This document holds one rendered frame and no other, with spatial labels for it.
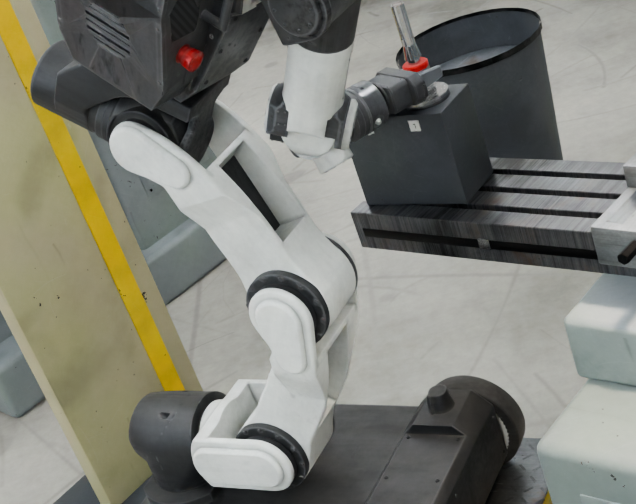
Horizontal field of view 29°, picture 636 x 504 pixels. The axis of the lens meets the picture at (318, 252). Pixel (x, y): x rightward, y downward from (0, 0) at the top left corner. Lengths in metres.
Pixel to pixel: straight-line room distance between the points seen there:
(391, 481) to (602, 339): 0.47
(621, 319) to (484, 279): 1.90
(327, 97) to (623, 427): 0.68
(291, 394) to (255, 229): 0.33
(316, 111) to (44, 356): 1.60
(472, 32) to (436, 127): 2.01
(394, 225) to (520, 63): 1.58
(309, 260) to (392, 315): 1.89
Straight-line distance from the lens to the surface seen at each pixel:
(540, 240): 2.10
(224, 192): 1.85
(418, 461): 2.20
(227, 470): 2.21
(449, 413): 2.25
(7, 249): 3.07
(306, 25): 1.57
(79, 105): 1.93
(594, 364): 2.01
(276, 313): 1.90
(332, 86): 1.70
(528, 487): 2.37
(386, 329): 3.73
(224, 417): 2.24
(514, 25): 4.11
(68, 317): 3.20
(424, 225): 2.23
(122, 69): 1.73
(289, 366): 1.96
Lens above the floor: 1.92
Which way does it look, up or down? 26 degrees down
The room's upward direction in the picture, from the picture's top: 20 degrees counter-clockwise
